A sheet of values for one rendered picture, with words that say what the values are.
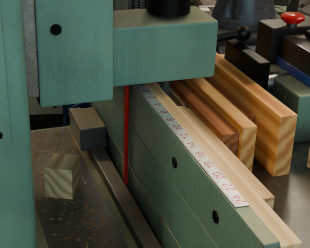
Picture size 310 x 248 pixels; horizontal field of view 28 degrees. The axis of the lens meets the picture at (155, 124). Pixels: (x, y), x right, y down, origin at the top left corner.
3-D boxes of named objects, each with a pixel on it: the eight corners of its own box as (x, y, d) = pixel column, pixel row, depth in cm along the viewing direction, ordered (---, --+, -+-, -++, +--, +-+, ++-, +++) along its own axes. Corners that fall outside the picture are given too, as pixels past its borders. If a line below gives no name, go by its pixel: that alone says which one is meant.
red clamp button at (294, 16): (308, 23, 77) (310, 15, 77) (288, 25, 77) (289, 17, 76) (296, 17, 80) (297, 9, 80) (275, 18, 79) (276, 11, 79)
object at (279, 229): (294, 293, 49) (303, 241, 47) (272, 298, 49) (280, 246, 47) (101, 51, 100) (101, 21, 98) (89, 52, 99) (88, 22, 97)
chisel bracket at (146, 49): (214, 89, 74) (220, 20, 70) (101, 101, 70) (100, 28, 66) (191, 68, 80) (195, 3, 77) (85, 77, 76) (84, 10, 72)
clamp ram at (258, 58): (305, 127, 76) (316, 57, 72) (251, 134, 74) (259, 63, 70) (269, 98, 83) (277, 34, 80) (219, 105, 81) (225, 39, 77)
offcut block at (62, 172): (54, 180, 83) (52, 152, 81) (80, 183, 82) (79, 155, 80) (45, 197, 79) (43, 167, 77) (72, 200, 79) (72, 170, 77)
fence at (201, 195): (272, 298, 49) (281, 241, 46) (254, 302, 48) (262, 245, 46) (89, 52, 99) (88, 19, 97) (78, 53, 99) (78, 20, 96)
